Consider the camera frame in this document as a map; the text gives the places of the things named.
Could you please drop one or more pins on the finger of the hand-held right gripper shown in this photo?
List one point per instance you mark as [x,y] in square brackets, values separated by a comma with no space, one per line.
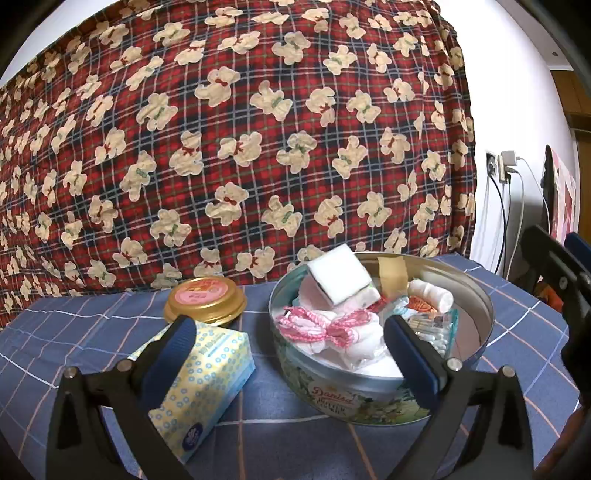
[579,247]
[554,267]

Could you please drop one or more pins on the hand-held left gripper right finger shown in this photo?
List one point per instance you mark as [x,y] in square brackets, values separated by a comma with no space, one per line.
[411,364]

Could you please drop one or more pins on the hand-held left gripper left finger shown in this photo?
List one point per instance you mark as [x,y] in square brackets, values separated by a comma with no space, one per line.
[173,350]

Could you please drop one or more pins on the bag of cotton swabs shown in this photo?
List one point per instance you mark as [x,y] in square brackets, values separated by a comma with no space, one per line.
[434,332]

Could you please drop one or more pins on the white cloth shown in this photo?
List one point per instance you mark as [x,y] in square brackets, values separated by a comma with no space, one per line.
[429,294]

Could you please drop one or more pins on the round metal cookie tin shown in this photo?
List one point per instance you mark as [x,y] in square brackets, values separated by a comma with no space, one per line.
[351,406]

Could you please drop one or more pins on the pink-trimmed white socks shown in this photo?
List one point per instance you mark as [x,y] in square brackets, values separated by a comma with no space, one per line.
[323,332]

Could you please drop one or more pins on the white sponge block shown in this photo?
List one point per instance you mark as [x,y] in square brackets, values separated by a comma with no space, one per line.
[339,274]

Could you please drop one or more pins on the yellow patterned tissue pack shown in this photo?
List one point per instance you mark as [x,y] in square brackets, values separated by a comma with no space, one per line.
[207,383]

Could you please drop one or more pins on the chair with pink quilt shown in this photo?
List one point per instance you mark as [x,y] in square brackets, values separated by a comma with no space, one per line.
[561,194]

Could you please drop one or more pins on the gold-lidded round jar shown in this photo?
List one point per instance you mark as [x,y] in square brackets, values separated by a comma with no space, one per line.
[205,300]

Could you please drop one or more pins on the blue plaid bed sheet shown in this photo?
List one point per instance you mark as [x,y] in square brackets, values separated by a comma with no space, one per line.
[69,350]

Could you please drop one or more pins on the white plug-in charger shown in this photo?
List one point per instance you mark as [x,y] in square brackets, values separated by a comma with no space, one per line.
[509,161]

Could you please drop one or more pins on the wooden door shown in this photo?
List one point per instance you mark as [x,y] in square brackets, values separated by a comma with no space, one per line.
[570,97]

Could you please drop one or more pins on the red plaid bear-print blanket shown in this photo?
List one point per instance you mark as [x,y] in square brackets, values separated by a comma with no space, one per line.
[231,138]

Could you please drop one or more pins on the white wall socket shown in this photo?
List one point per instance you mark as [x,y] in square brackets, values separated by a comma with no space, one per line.
[492,164]

